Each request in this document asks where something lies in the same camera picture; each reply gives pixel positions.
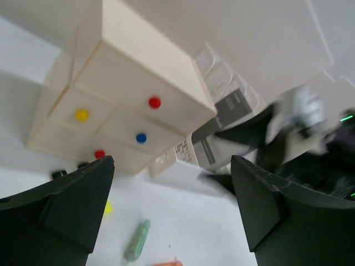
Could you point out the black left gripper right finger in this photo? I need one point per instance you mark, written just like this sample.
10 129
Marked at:
289 224

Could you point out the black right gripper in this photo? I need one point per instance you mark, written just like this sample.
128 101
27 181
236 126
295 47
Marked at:
269 156

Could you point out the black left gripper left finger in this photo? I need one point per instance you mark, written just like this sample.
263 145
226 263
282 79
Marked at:
57 223

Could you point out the grey setup guide booklet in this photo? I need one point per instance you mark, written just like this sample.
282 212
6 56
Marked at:
212 153

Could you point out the cream drawer cabinet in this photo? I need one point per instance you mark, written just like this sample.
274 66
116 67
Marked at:
122 88

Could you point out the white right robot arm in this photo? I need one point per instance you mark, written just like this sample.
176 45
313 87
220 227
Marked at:
331 172

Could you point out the purple highlighter marker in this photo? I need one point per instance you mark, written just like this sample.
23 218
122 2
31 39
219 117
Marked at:
57 174

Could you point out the green transparent cap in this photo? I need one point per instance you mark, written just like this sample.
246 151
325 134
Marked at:
136 245

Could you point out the orange transparent cap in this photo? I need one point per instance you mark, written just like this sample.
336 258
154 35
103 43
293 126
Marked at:
172 263

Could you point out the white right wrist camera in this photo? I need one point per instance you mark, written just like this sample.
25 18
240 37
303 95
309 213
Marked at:
307 108

